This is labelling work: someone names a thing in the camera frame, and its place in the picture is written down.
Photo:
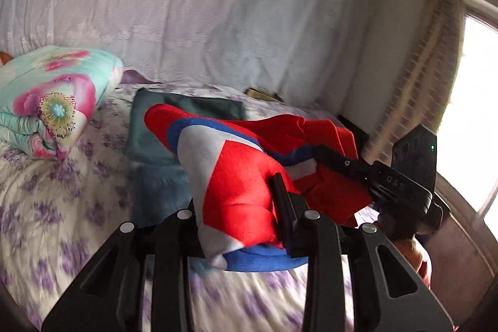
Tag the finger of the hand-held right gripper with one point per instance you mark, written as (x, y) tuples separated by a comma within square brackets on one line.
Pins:
[(342, 161)]

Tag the beige striped curtain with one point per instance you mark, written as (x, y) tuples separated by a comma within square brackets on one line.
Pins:
[(420, 63)]

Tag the window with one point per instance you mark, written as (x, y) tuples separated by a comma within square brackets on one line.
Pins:
[(478, 102)]

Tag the dark teal garment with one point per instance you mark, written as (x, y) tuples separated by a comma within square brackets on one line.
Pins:
[(148, 145)]

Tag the red pants with blue-white stripes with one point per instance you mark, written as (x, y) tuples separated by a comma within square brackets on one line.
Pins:
[(241, 176)]

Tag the black object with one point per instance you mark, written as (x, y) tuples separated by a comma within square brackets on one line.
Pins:
[(352, 129)]

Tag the purple floral bed sheet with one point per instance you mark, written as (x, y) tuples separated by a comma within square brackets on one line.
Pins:
[(77, 199)]

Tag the person's right hand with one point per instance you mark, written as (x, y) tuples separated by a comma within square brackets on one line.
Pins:
[(412, 254)]

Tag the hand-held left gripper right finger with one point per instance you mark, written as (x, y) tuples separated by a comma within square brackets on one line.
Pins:
[(288, 225)]

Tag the folded floral teal quilt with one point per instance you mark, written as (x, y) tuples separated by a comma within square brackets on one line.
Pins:
[(58, 91)]

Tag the brown cloth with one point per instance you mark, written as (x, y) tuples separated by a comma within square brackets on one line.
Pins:
[(4, 59)]

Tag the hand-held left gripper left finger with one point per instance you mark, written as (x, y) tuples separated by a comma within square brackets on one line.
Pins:
[(182, 235)]

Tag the pale lavender wall cloth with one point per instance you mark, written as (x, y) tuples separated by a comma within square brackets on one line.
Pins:
[(194, 5)]

